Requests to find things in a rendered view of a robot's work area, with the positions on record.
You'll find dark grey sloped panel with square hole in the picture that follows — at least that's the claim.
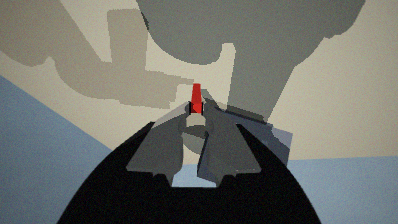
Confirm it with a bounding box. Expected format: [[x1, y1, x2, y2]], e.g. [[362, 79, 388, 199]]
[[197, 107, 293, 183]]

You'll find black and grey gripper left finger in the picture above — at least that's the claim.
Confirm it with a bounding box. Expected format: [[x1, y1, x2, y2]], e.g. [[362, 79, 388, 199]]
[[56, 101, 191, 224]]

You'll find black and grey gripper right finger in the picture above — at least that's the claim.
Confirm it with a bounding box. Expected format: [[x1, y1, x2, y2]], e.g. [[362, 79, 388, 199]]
[[201, 101, 322, 224]]

